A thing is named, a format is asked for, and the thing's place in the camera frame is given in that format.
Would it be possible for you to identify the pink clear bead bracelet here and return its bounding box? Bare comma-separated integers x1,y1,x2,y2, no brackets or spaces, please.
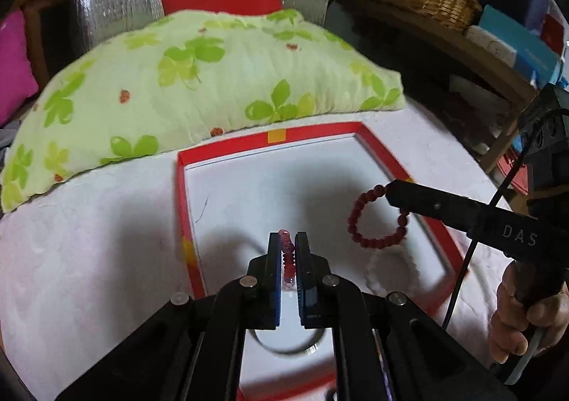
278,229,298,290

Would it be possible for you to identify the silver metal bangle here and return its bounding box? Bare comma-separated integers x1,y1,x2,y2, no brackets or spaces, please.
249,329,326,358

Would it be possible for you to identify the dark red bead bracelet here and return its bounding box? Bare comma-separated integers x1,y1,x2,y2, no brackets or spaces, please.
346,183,411,250

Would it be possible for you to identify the person's right hand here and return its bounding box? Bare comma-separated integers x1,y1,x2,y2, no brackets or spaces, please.
488,261,568,363

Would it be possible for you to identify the red shallow gift box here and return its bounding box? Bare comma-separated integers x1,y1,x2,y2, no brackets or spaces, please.
176,122,462,400

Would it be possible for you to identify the pink fleece blanket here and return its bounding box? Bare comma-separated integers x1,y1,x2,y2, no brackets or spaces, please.
1,99,509,400

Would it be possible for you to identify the teal cardboard box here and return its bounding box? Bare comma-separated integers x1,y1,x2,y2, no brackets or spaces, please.
478,5,562,89

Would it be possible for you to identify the white floral box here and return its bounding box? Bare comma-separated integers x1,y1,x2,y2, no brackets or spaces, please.
465,26,517,68

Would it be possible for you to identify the wooden bench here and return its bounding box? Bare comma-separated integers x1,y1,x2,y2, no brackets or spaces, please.
337,0,537,173

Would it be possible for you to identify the green clover print pillow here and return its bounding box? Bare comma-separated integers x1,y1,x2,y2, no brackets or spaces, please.
1,9,406,212

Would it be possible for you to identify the magenta pillow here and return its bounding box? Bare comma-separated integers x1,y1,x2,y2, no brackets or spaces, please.
0,10,38,125

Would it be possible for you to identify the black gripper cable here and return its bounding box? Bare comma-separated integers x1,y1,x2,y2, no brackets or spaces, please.
441,109,569,333

